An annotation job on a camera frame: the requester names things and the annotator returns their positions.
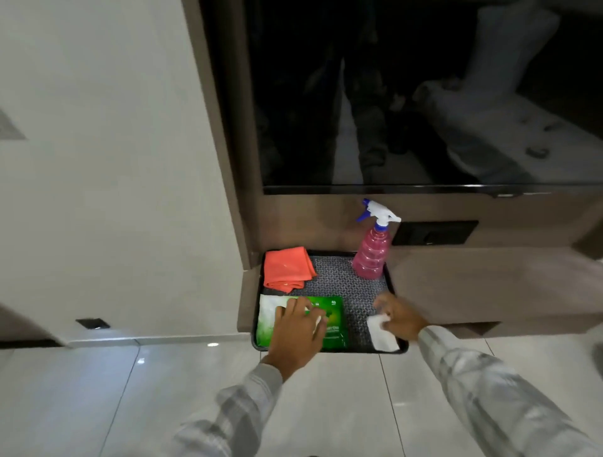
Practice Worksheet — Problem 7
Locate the person's right hand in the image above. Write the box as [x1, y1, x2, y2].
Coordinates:
[373, 291, 431, 342]

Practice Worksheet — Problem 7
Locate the person's left hand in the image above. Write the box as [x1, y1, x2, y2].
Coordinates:
[260, 297, 329, 382]

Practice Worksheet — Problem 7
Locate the green wet wipes packet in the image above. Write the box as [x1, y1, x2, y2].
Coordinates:
[256, 295, 350, 352]

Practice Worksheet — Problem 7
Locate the white wet wipe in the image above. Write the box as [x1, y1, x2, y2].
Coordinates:
[367, 314, 400, 353]

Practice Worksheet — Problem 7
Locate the person's right forearm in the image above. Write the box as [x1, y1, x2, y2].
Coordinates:
[416, 325, 603, 457]

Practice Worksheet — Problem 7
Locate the person's left forearm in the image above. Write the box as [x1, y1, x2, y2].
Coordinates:
[166, 362, 284, 457]

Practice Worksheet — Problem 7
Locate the black patterned tray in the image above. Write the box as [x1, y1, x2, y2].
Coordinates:
[251, 250, 410, 355]

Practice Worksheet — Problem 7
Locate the pink spray bottle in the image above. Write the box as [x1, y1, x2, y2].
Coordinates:
[351, 198, 402, 281]

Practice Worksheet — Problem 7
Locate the orange microfibre cloth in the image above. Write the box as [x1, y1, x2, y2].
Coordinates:
[263, 246, 318, 294]

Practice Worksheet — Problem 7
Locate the brown wooden television cabinet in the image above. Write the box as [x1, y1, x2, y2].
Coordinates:
[181, 0, 603, 341]

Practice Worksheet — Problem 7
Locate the black television screen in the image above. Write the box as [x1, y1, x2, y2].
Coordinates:
[200, 0, 603, 196]

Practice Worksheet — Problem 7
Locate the black wall socket panel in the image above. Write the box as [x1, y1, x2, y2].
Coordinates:
[392, 220, 480, 247]

